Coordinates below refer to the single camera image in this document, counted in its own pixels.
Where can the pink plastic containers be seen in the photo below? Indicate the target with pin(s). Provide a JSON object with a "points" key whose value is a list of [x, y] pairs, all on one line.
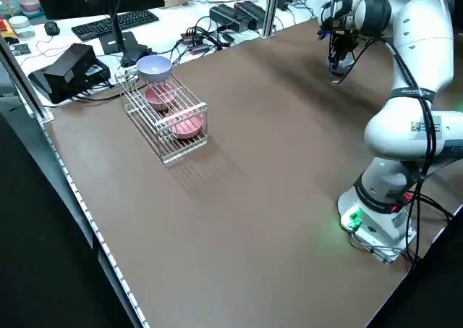
{"points": [[29, 5]]}

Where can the pink bowl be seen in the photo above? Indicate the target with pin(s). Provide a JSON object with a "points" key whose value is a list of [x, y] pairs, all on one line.
{"points": [[186, 127], [159, 98]]}

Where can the aluminium camera post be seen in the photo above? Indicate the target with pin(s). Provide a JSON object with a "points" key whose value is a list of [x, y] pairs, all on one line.
{"points": [[271, 13]]}

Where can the lavender purple bowl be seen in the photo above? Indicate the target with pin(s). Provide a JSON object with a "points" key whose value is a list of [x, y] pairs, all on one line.
{"points": [[340, 67], [153, 67]]}

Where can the aluminium frame post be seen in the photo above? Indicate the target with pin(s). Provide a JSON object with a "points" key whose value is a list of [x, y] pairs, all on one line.
{"points": [[25, 82]]}

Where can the black computer keyboard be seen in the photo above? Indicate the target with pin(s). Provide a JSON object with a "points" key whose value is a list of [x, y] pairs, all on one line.
{"points": [[115, 23]]}

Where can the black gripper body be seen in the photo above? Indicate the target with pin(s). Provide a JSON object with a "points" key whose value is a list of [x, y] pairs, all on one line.
{"points": [[343, 25]]}

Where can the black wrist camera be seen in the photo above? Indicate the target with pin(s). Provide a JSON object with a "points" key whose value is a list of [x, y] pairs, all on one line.
{"points": [[325, 18]]}

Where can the black computer mouse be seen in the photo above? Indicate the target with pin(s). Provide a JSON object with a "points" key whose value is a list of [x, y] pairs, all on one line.
{"points": [[51, 27]]}

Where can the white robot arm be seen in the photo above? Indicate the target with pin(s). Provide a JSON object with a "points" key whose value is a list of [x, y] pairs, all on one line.
{"points": [[427, 53]]}

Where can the black power adapter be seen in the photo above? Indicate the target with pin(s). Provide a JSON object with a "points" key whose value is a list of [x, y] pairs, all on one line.
{"points": [[249, 13], [223, 16]]}

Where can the black box device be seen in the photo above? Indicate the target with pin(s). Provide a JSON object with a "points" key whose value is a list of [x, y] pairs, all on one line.
{"points": [[72, 71]]}

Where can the black monitor stand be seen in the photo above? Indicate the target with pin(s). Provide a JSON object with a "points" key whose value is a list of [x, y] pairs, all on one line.
{"points": [[126, 47]]}

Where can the white round jar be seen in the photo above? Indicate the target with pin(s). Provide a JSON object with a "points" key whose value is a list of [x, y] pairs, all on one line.
{"points": [[20, 22]]}

